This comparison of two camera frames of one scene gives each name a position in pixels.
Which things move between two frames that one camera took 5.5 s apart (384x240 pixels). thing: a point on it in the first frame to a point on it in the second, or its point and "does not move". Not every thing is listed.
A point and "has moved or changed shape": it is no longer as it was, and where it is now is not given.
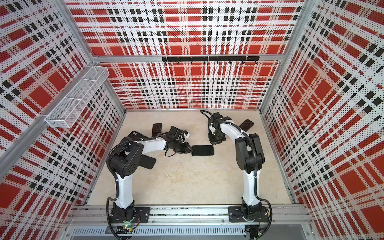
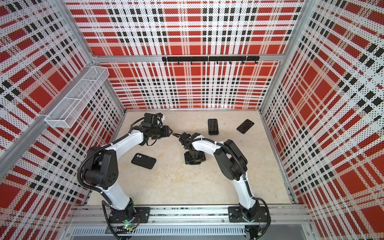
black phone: x=246 y=125 does not move
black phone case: x=147 y=162 does not move
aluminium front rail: x=167 y=215 does not move
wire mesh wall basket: x=68 y=108 does not move
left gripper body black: x=180 y=147 to x=160 y=132
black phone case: x=202 y=150 has moved or changed shape
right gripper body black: x=217 y=137 to x=194 y=153
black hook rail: x=212 y=58 does not move
